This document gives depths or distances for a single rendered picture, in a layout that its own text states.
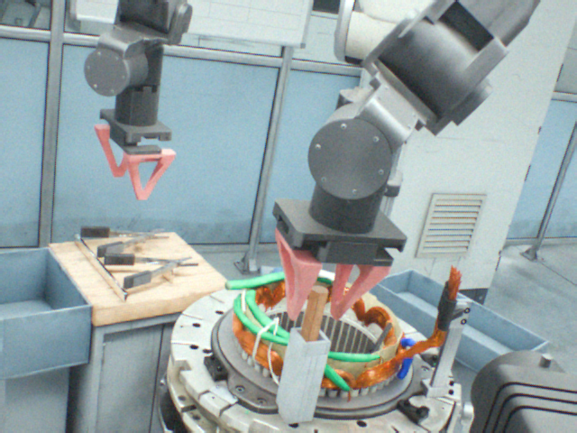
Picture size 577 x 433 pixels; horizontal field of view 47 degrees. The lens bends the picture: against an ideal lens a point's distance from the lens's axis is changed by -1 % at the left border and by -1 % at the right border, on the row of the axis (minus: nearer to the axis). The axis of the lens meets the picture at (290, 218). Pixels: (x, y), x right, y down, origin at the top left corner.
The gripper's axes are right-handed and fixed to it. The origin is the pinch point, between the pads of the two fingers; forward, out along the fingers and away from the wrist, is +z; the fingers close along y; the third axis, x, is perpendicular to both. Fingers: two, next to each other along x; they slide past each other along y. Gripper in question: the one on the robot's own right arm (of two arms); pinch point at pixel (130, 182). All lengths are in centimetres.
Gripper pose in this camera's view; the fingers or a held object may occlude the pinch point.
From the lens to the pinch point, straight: 97.0
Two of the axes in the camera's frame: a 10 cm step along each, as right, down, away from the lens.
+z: -1.7, 9.0, 4.0
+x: 8.0, -1.0, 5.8
